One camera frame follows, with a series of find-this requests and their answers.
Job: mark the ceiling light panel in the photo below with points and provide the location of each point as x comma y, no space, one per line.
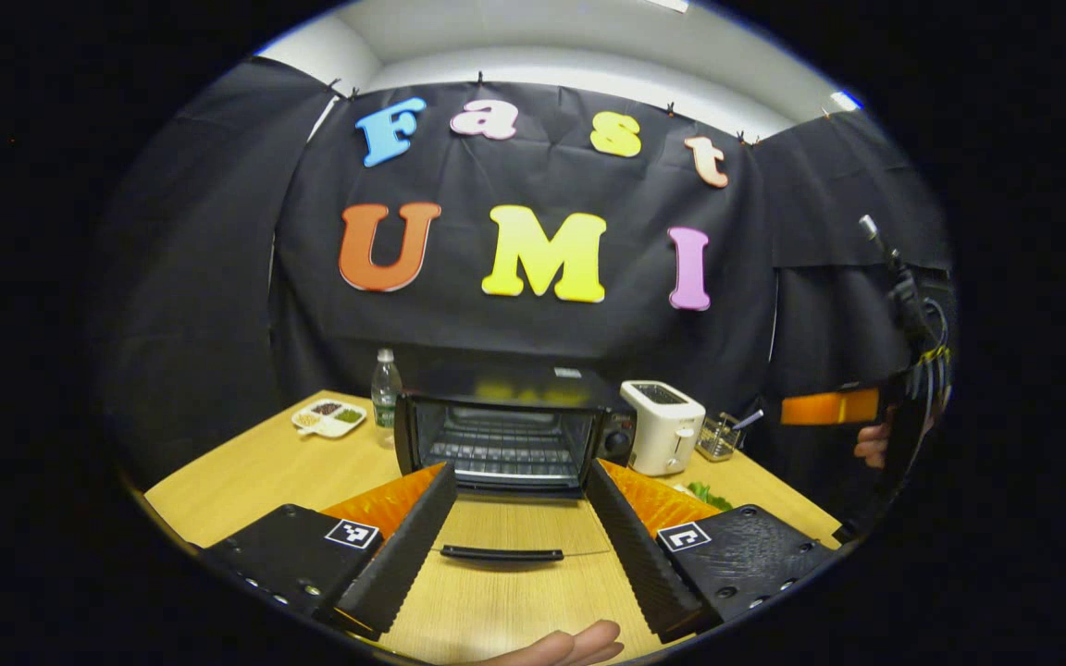
846,100

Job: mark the black electric oven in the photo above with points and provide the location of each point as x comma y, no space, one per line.
496,379

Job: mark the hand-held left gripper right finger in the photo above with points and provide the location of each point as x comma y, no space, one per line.
630,555

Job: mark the white divided seasoning plate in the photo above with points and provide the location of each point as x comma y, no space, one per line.
329,421

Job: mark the lettuce sandwich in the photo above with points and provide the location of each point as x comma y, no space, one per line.
709,498

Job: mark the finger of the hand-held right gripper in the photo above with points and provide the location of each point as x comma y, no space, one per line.
829,407

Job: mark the clear water bottle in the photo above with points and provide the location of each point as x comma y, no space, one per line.
386,398

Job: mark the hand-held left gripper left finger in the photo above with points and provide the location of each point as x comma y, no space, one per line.
408,555

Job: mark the white toaster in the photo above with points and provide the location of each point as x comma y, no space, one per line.
667,435

